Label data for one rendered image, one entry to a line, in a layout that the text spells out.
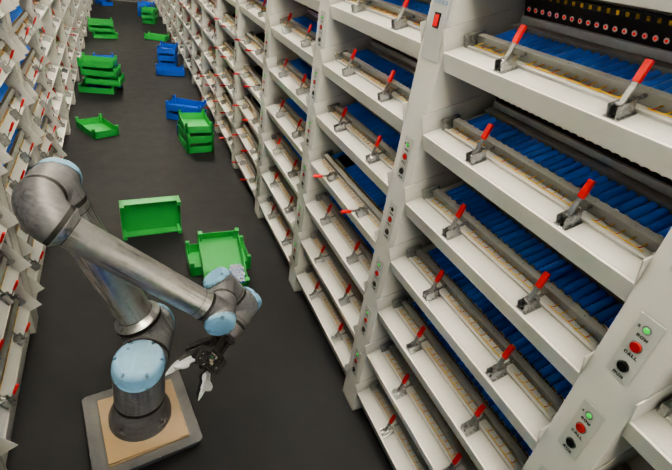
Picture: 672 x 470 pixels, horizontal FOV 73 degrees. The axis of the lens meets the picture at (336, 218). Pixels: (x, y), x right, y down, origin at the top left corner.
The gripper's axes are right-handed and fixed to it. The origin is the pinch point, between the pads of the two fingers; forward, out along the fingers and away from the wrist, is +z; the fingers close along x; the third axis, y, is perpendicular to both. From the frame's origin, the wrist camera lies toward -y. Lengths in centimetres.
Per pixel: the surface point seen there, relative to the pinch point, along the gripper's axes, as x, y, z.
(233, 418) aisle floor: 29.7, -5.9, -3.2
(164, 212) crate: -6, -110, -73
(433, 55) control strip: -47, 74, -83
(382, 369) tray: 34, 40, -38
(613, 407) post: -5, 114, -27
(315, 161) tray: -10, -4, -98
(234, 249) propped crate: 19, -65, -71
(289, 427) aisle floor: 41.8, 8.6, -10.7
